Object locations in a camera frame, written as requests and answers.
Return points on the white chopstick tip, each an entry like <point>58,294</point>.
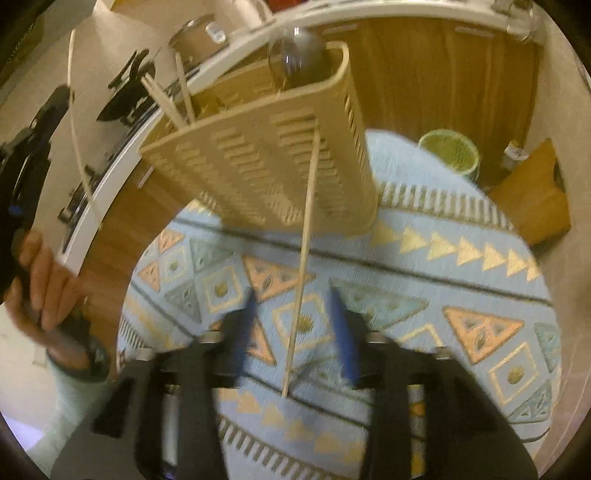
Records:
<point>184,88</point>

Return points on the person's left hand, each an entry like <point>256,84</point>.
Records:
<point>54,291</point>

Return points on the thin wooden chopstick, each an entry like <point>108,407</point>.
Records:
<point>302,268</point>

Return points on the beige plastic utensil basket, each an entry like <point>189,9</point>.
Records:
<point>247,156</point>

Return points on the blue patterned woven mat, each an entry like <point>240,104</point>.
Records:
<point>441,267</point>

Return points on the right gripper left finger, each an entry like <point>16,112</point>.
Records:
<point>159,420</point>

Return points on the black gas stove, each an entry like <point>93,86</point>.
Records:
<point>89,177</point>

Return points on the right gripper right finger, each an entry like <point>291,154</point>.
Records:
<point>464,434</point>

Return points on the black wok on stove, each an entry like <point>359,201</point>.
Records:
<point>129,100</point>

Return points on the green plastic waste bin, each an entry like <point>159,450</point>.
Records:
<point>455,150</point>

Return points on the short white chopstick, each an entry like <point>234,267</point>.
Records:
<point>164,102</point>

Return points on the brown rice cooker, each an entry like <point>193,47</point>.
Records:
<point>198,40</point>

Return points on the wooden cutting board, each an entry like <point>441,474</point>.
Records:
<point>533,197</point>

